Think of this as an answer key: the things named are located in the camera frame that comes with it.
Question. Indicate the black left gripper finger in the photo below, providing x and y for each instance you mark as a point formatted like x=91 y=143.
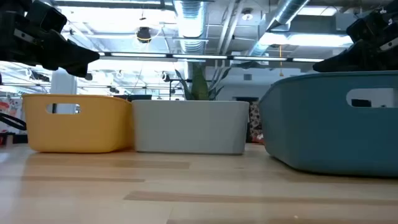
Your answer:
x=71 y=54
x=79 y=71

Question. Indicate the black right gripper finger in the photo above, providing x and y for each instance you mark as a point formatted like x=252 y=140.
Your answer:
x=345 y=62

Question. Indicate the white round column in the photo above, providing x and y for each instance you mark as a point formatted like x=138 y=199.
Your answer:
x=63 y=87

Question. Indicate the yellow plastic bin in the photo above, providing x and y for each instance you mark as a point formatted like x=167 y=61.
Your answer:
x=81 y=130

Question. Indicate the colourful printed poster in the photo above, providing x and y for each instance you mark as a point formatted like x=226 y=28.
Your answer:
x=9 y=112

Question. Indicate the black round ceiling fixture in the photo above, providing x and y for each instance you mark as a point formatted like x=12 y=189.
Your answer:
x=144 y=35

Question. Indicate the dark patterned fabric item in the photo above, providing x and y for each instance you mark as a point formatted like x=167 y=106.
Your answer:
x=255 y=121

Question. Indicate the long black overhead light bar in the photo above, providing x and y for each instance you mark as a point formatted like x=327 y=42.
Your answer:
x=230 y=57

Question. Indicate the snake plant in white pot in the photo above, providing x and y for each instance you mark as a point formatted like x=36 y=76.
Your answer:
x=199 y=84

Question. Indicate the white plastic bin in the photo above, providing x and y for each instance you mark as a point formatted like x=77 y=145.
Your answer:
x=189 y=127

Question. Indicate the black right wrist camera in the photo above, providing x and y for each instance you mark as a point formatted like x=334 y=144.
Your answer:
x=367 y=26

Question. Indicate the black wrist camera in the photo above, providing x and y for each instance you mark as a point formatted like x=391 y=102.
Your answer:
x=367 y=26
x=46 y=17

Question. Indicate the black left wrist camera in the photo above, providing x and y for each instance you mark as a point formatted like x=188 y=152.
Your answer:
x=46 y=17

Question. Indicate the silver smooth ceiling duct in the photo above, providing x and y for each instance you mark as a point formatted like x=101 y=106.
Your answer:
x=289 y=12

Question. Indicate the silver ribbed ceiling duct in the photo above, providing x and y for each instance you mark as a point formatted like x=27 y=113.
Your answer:
x=189 y=25

